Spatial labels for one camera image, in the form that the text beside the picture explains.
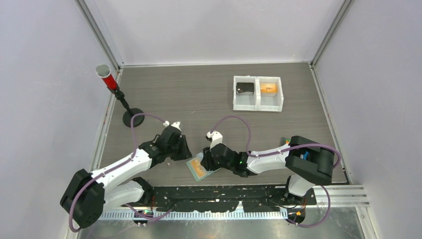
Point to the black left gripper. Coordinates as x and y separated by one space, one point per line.
184 153

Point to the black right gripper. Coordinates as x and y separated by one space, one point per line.
207 161

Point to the orange credit card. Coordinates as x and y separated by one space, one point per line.
268 88
197 167

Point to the green card holder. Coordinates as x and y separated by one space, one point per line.
197 179

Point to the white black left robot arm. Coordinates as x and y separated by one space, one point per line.
89 194

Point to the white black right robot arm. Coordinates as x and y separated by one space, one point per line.
311 163

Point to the white two-compartment bin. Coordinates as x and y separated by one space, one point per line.
246 94

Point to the orange box in bin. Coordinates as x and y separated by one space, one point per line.
266 94

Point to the red microphone on stand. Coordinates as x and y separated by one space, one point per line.
104 72

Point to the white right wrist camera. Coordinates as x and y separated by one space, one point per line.
215 138

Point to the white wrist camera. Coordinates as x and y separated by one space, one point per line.
175 126
215 138

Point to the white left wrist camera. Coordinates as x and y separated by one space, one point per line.
175 126

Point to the aluminium front rail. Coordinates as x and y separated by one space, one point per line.
243 210

